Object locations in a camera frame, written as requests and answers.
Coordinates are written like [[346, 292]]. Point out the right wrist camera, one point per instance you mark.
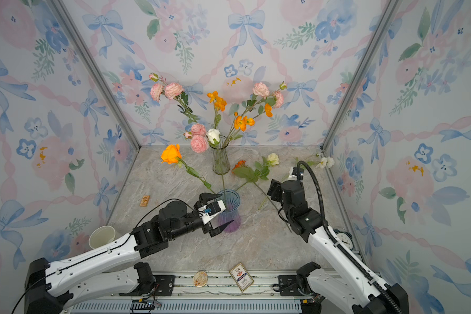
[[296, 173]]

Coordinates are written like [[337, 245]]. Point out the corner aluminium post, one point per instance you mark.
[[388, 15], [61, 13]]

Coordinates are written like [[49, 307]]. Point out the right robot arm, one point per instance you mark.
[[357, 289]]

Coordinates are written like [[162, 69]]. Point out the pink carnation stem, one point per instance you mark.
[[197, 137]]

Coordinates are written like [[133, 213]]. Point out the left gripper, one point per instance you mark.
[[216, 231]]

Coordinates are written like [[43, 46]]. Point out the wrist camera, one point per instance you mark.
[[296, 173], [211, 210]]

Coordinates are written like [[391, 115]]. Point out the small wooden block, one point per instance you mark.
[[144, 201]]

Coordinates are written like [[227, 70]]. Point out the cream rose stem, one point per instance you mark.
[[263, 170]]

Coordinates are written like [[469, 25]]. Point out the orange rose stem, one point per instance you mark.
[[172, 155]]

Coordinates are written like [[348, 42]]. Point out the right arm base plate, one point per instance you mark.
[[289, 285]]

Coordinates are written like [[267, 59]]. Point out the clear grey glass vase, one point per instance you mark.
[[221, 164]]

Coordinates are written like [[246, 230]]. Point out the right corner aluminium post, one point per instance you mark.
[[388, 15]]

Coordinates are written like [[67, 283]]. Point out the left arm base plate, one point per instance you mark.
[[162, 285]]

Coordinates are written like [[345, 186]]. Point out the pink rose stem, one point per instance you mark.
[[262, 94], [174, 92]]

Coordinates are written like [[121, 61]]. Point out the yellow poppy flower stem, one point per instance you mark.
[[219, 105]]

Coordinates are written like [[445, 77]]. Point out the white rosebud stem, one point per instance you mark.
[[220, 160]]

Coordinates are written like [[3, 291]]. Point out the left corner aluminium post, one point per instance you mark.
[[61, 13]]

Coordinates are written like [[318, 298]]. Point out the cream white cup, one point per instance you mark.
[[102, 236]]

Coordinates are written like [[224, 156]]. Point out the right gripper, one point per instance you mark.
[[276, 190]]

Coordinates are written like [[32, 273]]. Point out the aluminium rail frame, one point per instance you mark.
[[220, 295]]

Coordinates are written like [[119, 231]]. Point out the white flower stem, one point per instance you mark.
[[320, 162]]

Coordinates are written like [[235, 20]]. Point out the round beige coaster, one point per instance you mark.
[[200, 279]]

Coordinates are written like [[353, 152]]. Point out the framed card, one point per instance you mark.
[[241, 277]]

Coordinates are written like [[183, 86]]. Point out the blue purple glass vase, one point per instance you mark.
[[231, 214]]

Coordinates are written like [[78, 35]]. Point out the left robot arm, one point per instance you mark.
[[118, 267]]

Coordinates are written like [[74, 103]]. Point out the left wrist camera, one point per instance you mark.
[[211, 210]]

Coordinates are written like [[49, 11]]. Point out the orange marigold flower stem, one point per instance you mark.
[[243, 171]]

